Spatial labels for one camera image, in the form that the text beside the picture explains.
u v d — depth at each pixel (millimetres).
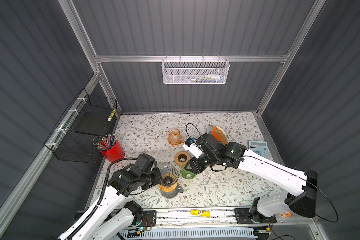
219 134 963
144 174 555
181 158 925
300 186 403
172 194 780
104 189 462
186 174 886
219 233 739
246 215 731
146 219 725
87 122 758
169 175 755
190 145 620
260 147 980
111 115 823
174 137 1051
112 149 832
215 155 518
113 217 583
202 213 737
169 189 733
